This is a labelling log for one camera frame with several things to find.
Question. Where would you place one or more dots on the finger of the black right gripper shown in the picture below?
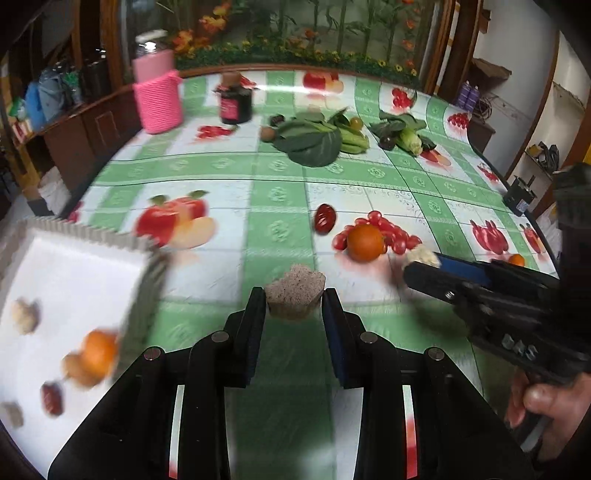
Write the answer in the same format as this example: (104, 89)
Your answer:
(432, 281)
(474, 272)

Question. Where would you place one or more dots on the black table clamp device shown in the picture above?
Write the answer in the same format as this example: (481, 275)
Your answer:
(519, 195)

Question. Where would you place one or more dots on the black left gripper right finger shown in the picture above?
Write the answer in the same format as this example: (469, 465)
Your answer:
(344, 330)

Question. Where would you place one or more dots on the brown longan fruit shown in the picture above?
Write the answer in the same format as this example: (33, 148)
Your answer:
(74, 369)

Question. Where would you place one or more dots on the pink sleeved bottle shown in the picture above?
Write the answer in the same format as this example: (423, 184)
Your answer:
(156, 83)

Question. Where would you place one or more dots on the purple bottles on shelf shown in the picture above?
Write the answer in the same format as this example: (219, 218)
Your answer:
(468, 97)

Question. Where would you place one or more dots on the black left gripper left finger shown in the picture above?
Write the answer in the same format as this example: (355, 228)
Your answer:
(241, 350)

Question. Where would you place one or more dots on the orange mandarin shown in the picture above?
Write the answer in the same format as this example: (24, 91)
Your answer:
(365, 243)
(99, 352)

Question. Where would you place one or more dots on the white striped-rim tray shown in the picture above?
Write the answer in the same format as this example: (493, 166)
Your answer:
(82, 278)

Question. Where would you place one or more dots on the red jujube date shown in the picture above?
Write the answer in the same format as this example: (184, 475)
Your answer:
(324, 220)
(51, 398)

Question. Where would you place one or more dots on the green leafy vegetable pile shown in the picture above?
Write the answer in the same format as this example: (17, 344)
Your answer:
(311, 140)

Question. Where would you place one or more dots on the green cabbage vegetable pile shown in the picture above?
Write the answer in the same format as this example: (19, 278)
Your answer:
(402, 131)

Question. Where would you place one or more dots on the round beige cake piece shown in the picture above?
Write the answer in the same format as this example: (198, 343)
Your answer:
(11, 414)

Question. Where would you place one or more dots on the person's right hand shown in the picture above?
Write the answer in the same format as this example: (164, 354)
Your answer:
(565, 406)

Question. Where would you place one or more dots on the white plastic bucket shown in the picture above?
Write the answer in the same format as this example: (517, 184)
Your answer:
(53, 191)

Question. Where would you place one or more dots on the dark red-label jar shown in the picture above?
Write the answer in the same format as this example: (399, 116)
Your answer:
(235, 100)

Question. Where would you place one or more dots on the small orange tangerine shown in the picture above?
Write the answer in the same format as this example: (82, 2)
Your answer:
(517, 260)

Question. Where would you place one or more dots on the dark wooden cabinet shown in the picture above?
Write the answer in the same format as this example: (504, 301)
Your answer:
(80, 142)

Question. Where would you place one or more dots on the green checkered fruit tablecloth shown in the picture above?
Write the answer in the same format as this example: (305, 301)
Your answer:
(340, 174)

